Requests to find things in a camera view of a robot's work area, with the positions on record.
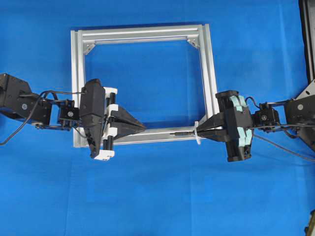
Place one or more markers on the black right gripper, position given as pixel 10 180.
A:
pixel 205 130

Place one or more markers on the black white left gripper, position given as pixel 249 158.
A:
pixel 125 124

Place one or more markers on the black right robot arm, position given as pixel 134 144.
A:
pixel 294 117

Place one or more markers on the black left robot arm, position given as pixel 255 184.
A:
pixel 44 111

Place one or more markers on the dark object bottom right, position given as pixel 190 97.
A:
pixel 310 228

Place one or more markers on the black metal stand right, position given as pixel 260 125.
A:
pixel 307 16

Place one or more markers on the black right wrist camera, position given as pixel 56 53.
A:
pixel 238 121

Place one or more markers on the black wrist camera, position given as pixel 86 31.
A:
pixel 91 114
pixel 238 121

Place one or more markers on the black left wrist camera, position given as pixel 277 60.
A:
pixel 91 114

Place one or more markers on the aluminium extrusion square frame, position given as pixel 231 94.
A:
pixel 83 41

